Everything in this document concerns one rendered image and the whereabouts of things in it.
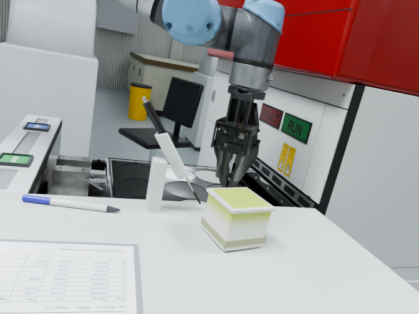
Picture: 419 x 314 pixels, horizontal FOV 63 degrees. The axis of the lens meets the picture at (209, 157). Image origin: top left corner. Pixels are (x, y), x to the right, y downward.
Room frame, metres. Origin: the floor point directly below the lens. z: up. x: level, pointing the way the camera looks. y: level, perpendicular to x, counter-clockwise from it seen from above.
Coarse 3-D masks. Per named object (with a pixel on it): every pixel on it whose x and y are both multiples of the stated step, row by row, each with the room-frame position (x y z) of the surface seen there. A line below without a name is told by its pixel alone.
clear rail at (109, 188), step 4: (108, 160) 0.87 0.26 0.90; (108, 164) 0.84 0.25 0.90; (108, 168) 0.81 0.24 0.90; (108, 172) 0.79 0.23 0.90; (108, 176) 0.76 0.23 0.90; (108, 180) 0.74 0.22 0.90; (108, 184) 0.72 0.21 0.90; (108, 188) 0.70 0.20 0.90; (112, 188) 0.71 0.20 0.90; (108, 192) 0.68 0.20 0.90; (112, 192) 0.69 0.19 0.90; (108, 196) 0.66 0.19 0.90; (112, 196) 0.66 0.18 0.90
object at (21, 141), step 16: (16, 128) 0.81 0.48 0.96; (0, 144) 0.68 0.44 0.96; (16, 144) 0.70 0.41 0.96; (32, 144) 0.73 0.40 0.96; (48, 144) 0.74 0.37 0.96; (32, 160) 0.63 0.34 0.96; (0, 176) 0.54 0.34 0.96; (16, 176) 0.54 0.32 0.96; (32, 176) 0.55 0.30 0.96; (0, 192) 0.48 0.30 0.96; (16, 192) 0.49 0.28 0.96
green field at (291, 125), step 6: (288, 120) 0.83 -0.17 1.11; (294, 120) 0.81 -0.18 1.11; (300, 120) 0.78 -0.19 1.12; (282, 126) 0.85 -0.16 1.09; (288, 126) 0.82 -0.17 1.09; (294, 126) 0.80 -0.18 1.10; (300, 126) 0.78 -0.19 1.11; (306, 126) 0.76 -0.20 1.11; (288, 132) 0.82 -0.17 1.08; (294, 132) 0.79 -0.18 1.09; (300, 132) 0.77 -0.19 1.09; (306, 132) 0.75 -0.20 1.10; (300, 138) 0.77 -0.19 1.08
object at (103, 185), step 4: (92, 184) 0.82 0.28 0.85; (100, 184) 0.83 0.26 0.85; (104, 184) 0.83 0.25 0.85; (112, 184) 0.84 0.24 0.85; (92, 188) 0.82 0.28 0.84; (96, 188) 0.82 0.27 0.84; (104, 188) 0.83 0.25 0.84; (88, 192) 0.81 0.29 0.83; (92, 192) 0.82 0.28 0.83; (96, 192) 0.82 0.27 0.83; (100, 192) 0.82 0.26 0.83; (104, 192) 0.83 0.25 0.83
